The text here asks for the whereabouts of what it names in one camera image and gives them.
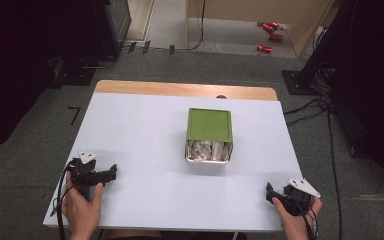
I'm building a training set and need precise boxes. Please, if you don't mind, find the black stand base plate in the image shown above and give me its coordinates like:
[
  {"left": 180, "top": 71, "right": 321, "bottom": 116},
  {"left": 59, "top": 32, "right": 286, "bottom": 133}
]
[{"left": 281, "top": 69, "right": 321, "bottom": 96}]

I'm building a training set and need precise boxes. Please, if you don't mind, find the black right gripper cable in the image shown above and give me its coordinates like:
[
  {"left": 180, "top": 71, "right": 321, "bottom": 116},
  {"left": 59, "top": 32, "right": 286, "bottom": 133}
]
[{"left": 291, "top": 194, "right": 318, "bottom": 240}]

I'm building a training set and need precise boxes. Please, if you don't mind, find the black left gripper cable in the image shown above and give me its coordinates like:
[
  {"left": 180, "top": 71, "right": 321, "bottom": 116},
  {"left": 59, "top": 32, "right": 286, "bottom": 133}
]
[{"left": 49, "top": 159, "right": 76, "bottom": 240}]

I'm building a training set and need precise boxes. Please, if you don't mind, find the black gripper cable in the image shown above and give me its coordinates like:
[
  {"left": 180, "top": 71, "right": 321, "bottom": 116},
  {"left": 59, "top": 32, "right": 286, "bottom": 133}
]
[
  {"left": 49, "top": 159, "right": 76, "bottom": 240},
  {"left": 291, "top": 194, "right": 318, "bottom": 240}
]

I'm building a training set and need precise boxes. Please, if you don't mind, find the person's left hand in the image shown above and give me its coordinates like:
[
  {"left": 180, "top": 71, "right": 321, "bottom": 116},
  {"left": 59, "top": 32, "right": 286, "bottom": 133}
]
[{"left": 61, "top": 171, "right": 105, "bottom": 236}]

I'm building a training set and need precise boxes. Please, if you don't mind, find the white table board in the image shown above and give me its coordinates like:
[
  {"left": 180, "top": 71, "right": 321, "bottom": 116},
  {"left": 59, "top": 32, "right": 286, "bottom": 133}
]
[{"left": 42, "top": 92, "right": 317, "bottom": 233}]

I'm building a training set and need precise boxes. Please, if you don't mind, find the person's right hand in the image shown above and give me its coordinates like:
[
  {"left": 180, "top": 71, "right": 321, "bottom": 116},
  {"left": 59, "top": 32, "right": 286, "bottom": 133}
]
[{"left": 272, "top": 196, "right": 324, "bottom": 239}]

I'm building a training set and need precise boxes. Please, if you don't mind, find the dark cabinet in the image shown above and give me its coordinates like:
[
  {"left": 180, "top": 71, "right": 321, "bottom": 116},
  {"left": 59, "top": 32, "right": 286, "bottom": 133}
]
[{"left": 91, "top": 0, "right": 133, "bottom": 60}]

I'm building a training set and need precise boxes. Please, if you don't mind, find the pile of white paper slips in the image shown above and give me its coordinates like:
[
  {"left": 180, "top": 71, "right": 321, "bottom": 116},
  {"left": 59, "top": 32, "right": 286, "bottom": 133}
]
[{"left": 187, "top": 140, "right": 231, "bottom": 162}]

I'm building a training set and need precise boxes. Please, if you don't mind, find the bundle of black floor cables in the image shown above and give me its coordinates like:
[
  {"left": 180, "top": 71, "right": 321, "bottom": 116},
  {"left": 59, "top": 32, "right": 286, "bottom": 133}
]
[{"left": 283, "top": 61, "right": 334, "bottom": 128}]

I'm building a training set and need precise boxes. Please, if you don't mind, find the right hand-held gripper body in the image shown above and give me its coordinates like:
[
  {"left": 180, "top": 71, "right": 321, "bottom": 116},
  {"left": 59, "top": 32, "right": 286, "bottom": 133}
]
[{"left": 281, "top": 178, "right": 322, "bottom": 217}]

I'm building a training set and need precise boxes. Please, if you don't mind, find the green drawer box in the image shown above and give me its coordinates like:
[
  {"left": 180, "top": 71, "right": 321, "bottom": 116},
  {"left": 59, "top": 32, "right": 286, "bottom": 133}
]
[{"left": 185, "top": 107, "right": 234, "bottom": 145}]

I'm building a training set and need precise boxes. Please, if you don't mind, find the black floor stand base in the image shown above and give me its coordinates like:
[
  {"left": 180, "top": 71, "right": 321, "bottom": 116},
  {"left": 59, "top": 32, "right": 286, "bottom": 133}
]
[{"left": 48, "top": 57, "right": 97, "bottom": 88}]

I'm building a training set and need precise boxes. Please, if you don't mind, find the long black floor cable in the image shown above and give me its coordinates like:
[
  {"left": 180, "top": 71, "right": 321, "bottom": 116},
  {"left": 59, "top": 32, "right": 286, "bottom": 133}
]
[{"left": 326, "top": 106, "right": 344, "bottom": 240}]

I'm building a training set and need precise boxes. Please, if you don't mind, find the beige wooden partition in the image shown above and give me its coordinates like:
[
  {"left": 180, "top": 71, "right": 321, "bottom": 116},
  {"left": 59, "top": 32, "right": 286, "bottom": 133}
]
[{"left": 185, "top": 0, "right": 335, "bottom": 58}]

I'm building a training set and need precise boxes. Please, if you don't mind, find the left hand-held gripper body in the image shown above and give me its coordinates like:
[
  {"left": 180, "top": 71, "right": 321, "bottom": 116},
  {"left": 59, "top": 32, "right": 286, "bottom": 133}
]
[{"left": 67, "top": 151, "right": 98, "bottom": 201}]

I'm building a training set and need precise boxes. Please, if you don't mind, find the hanging black cable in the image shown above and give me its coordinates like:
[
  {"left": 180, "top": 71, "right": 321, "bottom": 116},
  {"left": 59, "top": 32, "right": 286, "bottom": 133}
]
[{"left": 174, "top": 0, "right": 206, "bottom": 52}]

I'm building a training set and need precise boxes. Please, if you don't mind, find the wooden table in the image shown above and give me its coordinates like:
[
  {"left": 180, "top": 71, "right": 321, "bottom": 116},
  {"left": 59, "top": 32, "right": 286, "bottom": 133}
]
[{"left": 94, "top": 79, "right": 279, "bottom": 102}]

